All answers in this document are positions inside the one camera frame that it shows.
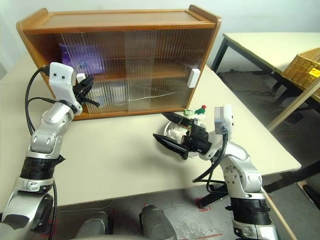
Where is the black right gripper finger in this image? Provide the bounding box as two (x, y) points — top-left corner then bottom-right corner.
(161, 111), (193, 126)
(152, 133), (190, 161)

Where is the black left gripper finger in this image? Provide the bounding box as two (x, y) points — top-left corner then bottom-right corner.
(74, 76), (95, 98)
(81, 96), (101, 109)

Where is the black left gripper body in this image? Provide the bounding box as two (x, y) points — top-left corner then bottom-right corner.
(71, 83), (88, 105)

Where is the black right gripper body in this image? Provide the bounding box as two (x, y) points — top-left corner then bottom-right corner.
(181, 118), (210, 153)

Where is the purple printed soft pack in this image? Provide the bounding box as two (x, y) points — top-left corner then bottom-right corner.
(59, 43), (104, 75)

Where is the large white door handle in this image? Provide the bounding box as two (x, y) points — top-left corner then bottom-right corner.
(187, 68), (200, 89)

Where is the cracked ribbed glass sliding door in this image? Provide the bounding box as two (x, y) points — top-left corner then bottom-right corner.
(124, 29), (216, 113)

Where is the wooden cabinet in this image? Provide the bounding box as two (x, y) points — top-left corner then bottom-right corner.
(16, 4), (223, 121)

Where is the grey rounded shape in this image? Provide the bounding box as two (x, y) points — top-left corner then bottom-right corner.
(74, 211), (112, 240)
(138, 204), (177, 240)

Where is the light wooden beam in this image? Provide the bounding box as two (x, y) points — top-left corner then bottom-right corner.
(267, 84), (320, 132)

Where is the beige table with black legs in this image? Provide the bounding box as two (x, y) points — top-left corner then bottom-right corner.
(211, 31), (320, 106)

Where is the thin wooden stick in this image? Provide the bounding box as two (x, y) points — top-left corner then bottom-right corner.
(264, 192), (298, 240)

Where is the wicker basket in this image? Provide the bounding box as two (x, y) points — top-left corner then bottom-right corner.
(281, 47), (320, 91)

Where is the black shoe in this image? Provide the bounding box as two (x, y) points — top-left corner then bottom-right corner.
(302, 184), (320, 210)

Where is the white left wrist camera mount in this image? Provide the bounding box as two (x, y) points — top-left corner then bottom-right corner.
(48, 62), (83, 116)

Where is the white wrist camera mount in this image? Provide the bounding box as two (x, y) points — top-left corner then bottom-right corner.
(48, 62), (83, 116)
(198, 103), (236, 161)

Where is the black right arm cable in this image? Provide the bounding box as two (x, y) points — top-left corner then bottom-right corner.
(191, 127), (230, 194)

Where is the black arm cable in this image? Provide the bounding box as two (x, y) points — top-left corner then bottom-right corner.
(24, 64), (77, 240)
(191, 127), (230, 194)

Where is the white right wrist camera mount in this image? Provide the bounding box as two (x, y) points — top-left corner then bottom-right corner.
(198, 103), (236, 161)

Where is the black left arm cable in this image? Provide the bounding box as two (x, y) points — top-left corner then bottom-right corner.
(24, 64), (77, 240)

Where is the black table frame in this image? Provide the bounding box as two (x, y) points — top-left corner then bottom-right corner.
(199, 161), (320, 208)

